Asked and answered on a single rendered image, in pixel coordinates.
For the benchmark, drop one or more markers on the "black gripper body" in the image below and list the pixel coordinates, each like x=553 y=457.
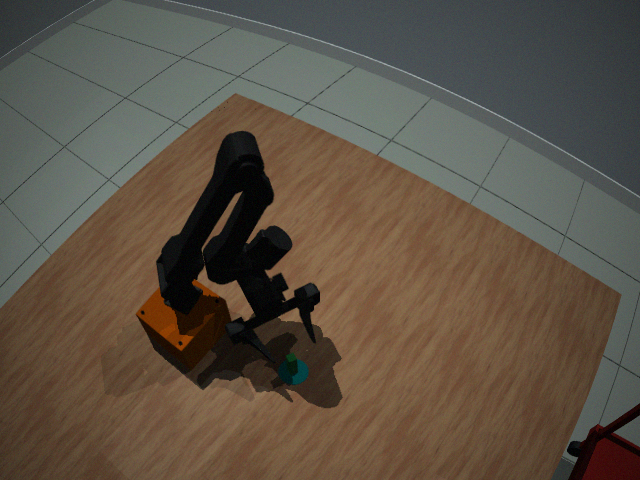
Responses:
x=271 y=310

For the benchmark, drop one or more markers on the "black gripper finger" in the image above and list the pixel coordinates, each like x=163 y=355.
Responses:
x=304 y=312
x=250 y=337

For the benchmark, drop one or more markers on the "green rectangular post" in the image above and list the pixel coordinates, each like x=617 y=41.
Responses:
x=292 y=363

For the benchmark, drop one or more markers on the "teal flat circle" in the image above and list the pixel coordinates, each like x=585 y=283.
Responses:
x=296 y=378

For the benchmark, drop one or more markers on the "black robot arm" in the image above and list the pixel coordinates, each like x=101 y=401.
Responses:
x=238 y=167

